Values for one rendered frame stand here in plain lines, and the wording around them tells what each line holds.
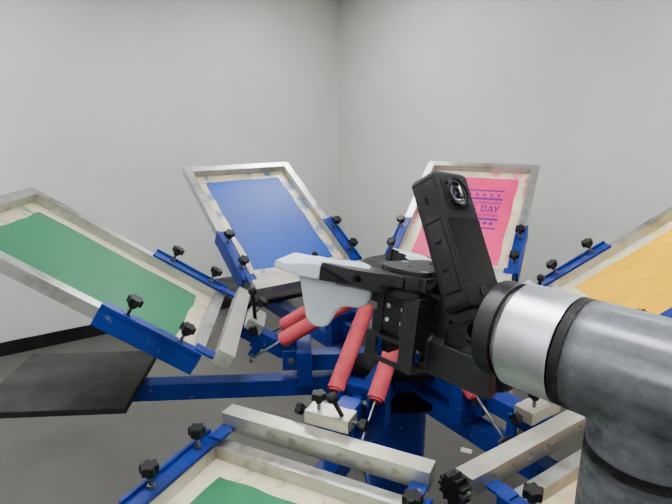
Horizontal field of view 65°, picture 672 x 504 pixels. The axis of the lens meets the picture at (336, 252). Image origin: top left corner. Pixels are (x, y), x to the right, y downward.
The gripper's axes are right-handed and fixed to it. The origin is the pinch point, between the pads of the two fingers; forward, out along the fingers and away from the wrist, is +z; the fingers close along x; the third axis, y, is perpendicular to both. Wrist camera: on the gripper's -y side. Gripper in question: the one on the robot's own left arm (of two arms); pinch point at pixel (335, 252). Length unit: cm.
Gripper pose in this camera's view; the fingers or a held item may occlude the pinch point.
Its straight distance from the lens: 52.7
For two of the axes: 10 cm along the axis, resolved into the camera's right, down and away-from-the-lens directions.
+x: 7.4, -0.3, 6.7
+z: -6.6, -1.9, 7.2
